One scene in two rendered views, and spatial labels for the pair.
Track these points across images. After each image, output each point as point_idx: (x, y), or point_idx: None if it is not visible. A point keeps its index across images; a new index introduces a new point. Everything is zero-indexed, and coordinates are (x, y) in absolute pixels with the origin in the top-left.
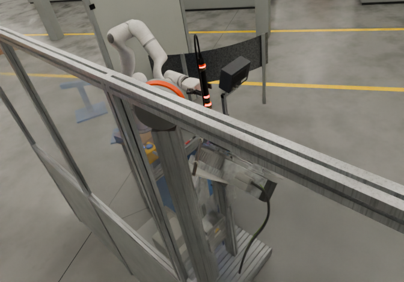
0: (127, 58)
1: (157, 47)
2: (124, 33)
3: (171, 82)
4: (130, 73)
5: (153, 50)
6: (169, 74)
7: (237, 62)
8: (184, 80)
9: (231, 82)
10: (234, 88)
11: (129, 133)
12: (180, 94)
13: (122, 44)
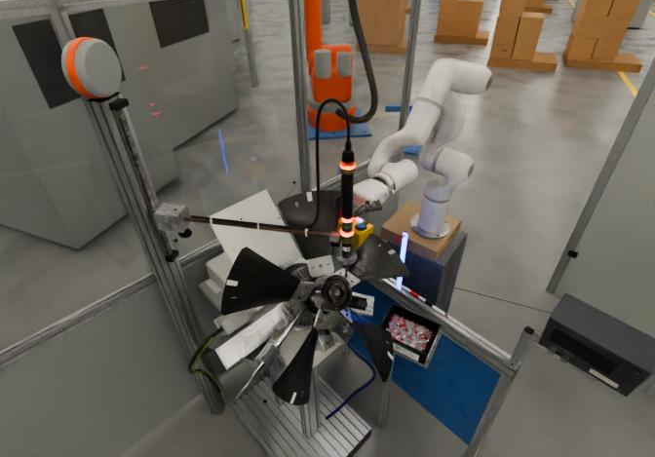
0: (440, 116)
1: (415, 115)
2: None
3: (80, 49)
4: (435, 138)
5: (410, 113)
6: (396, 163)
7: (621, 331)
8: (375, 179)
9: (548, 332)
10: (549, 349)
11: None
12: (67, 62)
13: None
